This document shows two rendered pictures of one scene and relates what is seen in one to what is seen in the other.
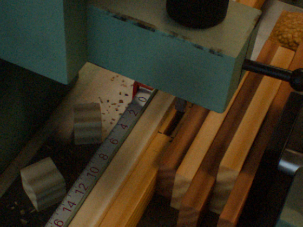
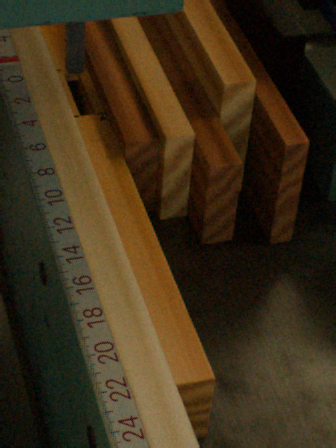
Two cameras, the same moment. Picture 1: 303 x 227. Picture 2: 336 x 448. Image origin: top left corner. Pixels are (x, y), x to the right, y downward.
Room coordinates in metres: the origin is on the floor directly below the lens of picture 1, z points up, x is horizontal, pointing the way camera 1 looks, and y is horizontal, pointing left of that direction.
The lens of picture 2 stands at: (-0.05, 0.27, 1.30)
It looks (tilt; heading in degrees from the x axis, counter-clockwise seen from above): 42 degrees down; 319
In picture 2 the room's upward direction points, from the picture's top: 5 degrees clockwise
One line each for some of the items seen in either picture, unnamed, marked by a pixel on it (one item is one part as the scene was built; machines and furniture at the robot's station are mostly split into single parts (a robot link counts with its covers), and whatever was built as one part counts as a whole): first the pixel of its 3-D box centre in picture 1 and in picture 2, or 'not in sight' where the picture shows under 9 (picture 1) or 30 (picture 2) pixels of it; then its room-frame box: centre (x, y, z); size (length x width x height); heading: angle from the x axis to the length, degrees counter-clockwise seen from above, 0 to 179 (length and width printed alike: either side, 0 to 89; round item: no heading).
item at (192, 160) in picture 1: (212, 132); (135, 88); (0.38, -0.06, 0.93); 0.17 x 0.02 x 0.06; 159
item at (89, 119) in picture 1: (87, 124); not in sight; (0.46, 0.08, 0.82); 0.03 x 0.03 x 0.04; 12
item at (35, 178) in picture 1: (43, 184); not in sight; (0.37, 0.11, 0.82); 0.04 x 0.04 x 0.04; 38
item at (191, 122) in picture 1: (202, 117); (99, 80); (0.40, -0.05, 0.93); 0.18 x 0.02 x 0.05; 159
